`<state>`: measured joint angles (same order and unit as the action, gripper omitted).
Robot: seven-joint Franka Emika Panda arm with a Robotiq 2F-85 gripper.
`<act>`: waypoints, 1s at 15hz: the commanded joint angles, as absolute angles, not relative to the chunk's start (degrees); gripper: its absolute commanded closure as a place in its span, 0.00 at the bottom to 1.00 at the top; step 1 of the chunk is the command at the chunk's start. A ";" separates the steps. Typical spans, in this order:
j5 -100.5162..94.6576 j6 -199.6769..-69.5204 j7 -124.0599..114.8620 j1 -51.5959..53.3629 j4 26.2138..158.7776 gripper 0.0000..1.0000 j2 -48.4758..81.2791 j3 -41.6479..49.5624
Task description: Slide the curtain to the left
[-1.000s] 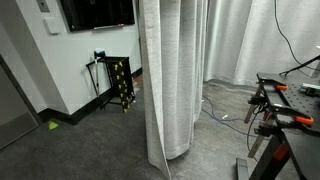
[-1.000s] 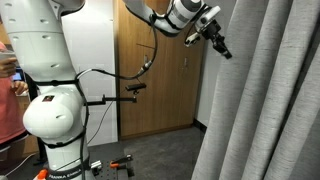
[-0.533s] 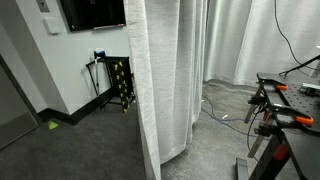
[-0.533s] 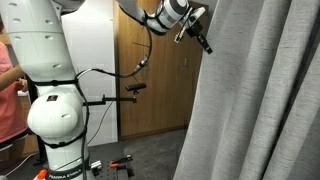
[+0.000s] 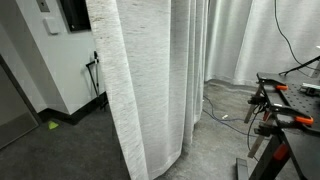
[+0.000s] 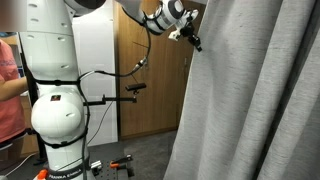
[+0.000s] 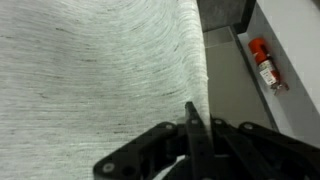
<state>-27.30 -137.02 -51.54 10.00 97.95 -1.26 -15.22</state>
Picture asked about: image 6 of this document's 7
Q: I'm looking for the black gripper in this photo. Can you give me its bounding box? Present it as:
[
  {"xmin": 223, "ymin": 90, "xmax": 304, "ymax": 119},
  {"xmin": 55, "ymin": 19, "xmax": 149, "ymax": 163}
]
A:
[{"xmin": 179, "ymin": 22, "xmax": 203, "ymax": 53}]

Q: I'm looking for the grey woven curtain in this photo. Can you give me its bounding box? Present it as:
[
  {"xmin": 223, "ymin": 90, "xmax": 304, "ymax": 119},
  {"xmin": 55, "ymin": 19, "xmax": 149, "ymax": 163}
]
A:
[{"xmin": 163, "ymin": 0, "xmax": 320, "ymax": 180}]

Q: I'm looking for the brown wooden door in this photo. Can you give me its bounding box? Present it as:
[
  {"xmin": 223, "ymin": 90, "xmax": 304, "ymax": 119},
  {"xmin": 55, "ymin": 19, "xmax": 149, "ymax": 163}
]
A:
[{"xmin": 113, "ymin": 0, "xmax": 208, "ymax": 140}]

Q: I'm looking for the orange black bar clamp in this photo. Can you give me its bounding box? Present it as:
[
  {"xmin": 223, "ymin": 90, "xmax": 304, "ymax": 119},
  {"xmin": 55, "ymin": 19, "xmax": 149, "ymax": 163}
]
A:
[
  {"xmin": 35, "ymin": 168, "xmax": 50, "ymax": 180},
  {"xmin": 109, "ymin": 153, "xmax": 135, "ymax": 170}
]

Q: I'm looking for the black perforated breadboard plate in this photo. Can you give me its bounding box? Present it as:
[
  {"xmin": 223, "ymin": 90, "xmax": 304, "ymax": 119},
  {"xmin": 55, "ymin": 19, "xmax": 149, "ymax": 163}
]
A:
[{"xmin": 89, "ymin": 159, "xmax": 136, "ymax": 180}]

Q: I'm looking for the black tripod pole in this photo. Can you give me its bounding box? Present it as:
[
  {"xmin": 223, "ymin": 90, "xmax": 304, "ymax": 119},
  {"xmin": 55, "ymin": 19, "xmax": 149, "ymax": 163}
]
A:
[{"xmin": 19, "ymin": 33, "xmax": 49, "ymax": 166}]

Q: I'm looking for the blue lit screen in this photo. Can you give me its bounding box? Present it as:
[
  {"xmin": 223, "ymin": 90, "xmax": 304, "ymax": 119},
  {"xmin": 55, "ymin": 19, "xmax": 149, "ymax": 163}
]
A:
[{"xmin": 16, "ymin": 64, "xmax": 26, "ymax": 80}]

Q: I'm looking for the person in pink shirt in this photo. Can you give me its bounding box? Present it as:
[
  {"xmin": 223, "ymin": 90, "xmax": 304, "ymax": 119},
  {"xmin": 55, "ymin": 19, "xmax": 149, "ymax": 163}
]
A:
[{"xmin": 0, "ymin": 31, "xmax": 29, "ymax": 164}]

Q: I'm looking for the black stereo camera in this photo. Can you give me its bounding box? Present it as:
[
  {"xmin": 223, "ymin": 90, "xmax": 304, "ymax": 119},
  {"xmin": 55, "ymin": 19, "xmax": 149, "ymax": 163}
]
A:
[{"xmin": 125, "ymin": 82, "xmax": 148, "ymax": 95}]

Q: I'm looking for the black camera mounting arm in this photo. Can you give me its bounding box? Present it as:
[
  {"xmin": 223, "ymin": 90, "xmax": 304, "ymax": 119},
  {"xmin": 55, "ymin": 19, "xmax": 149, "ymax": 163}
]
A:
[{"xmin": 84, "ymin": 94, "xmax": 138, "ymax": 107}]

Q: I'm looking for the thin black camera cable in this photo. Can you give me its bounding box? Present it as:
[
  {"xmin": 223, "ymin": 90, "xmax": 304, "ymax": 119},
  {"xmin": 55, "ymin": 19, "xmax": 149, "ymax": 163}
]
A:
[{"xmin": 87, "ymin": 100, "xmax": 115, "ymax": 146}]

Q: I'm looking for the white floor cable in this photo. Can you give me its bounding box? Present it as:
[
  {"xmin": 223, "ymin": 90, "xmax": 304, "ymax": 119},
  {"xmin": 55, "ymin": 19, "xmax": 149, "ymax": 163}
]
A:
[{"xmin": 4, "ymin": 152, "xmax": 36, "ymax": 178}]

